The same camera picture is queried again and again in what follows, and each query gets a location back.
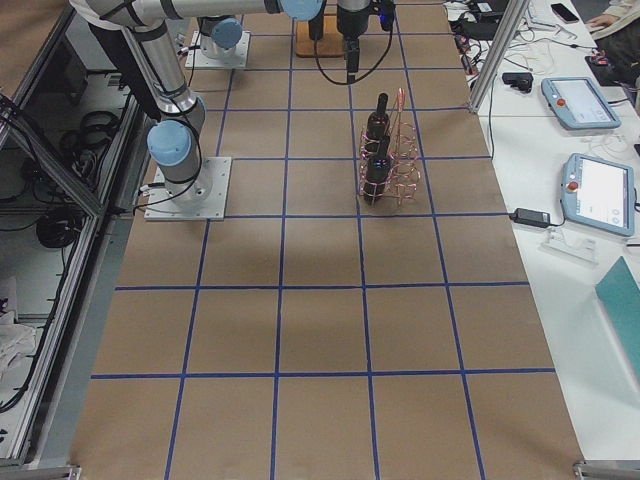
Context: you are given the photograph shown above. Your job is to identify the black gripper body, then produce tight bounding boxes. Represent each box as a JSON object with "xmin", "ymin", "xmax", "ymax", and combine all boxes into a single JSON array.
[{"xmin": 344, "ymin": 38, "xmax": 360, "ymax": 74}]

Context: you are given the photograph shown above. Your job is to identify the dark wine bottle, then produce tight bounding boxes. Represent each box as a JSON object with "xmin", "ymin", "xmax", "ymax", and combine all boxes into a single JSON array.
[
  {"xmin": 308, "ymin": 13, "xmax": 324, "ymax": 41},
  {"xmin": 363, "ymin": 135, "xmax": 391, "ymax": 204},
  {"xmin": 365, "ymin": 93, "xmax": 389, "ymax": 152}
]

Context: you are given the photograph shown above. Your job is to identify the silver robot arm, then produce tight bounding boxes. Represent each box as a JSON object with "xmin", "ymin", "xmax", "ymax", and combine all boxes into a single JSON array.
[
  {"xmin": 70, "ymin": 1, "xmax": 321, "ymax": 204},
  {"xmin": 197, "ymin": 1, "xmax": 396, "ymax": 86}
]

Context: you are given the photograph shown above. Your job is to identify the wooden tray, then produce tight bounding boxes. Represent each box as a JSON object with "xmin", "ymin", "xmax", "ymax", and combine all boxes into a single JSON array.
[{"xmin": 294, "ymin": 14, "xmax": 344, "ymax": 58}]

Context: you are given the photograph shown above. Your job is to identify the black handheld device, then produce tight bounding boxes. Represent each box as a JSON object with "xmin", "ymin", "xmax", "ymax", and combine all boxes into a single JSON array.
[{"xmin": 501, "ymin": 72, "xmax": 533, "ymax": 93}]

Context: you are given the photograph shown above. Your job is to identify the black power adapter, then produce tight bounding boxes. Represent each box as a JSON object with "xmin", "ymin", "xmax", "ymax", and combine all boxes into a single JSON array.
[{"xmin": 509, "ymin": 208, "xmax": 551, "ymax": 228}]

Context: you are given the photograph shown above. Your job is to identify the blue teach pendant far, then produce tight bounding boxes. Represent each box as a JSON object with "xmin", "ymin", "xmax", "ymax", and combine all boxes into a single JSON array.
[{"xmin": 541, "ymin": 77, "xmax": 621, "ymax": 130}]

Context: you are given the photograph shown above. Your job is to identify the blue teach pendant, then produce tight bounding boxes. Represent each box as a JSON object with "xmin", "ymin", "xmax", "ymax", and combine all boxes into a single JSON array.
[
  {"xmin": 541, "ymin": 77, "xmax": 621, "ymax": 130},
  {"xmin": 560, "ymin": 153, "xmax": 635, "ymax": 237}
]

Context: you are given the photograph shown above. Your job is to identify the clear acrylic stand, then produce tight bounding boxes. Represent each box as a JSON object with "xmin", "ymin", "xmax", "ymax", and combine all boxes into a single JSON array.
[{"xmin": 541, "ymin": 229, "xmax": 598, "ymax": 265}]

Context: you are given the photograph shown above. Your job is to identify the blue teach pendant near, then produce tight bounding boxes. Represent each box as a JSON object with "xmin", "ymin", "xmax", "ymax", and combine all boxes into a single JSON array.
[{"xmin": 560, "ymin": 153, "xmax": 635, "ymax": 237}]

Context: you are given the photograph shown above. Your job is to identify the copper wire bottle basket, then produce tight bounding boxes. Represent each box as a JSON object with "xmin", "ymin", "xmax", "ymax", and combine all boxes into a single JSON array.
[{"xmin": 359, "ymin": 88, "xmax": 421, "ymax": 205}]

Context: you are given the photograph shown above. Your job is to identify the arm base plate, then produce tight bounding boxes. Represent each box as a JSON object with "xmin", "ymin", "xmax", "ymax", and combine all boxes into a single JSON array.
[
  {"xmin": 144, "ymin": 157, "xmax": 232, "ymax": 221},
  {"xmin": 185, "ymin": 30, "xmax": 251, "ymax": 70}
]

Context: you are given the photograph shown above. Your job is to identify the aluminium frame post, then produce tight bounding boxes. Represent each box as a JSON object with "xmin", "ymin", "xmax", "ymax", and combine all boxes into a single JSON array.
[{"xmin": 468, "ymin": 0, "xmax": 529, "ymax": 114}]

